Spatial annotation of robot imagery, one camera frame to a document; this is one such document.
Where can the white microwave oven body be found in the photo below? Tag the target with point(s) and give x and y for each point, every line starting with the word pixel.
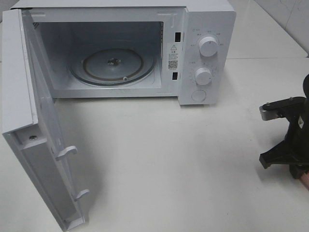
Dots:
pixel 71 29

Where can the round white door button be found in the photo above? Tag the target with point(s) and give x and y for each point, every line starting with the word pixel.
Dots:
pixel 199 95

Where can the glass microwave turntable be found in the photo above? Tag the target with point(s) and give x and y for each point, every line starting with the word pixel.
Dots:
pixel 113 67

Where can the white warning label sticker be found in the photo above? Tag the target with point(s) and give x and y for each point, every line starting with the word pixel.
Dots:
pixel 172 56

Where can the upper white microwave knob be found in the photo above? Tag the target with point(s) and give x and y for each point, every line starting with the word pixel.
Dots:
pixel 208 46

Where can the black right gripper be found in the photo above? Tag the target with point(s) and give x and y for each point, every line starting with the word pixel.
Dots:
pixel 295 150

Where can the white microwave door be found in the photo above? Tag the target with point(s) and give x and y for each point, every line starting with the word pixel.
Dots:
pixel 30 123

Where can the lower white microwave knob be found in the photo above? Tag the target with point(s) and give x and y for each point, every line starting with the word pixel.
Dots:
pixel 203 76

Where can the white microwave knob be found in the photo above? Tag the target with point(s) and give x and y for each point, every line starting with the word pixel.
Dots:
pixel 203 76
pixel 208 46

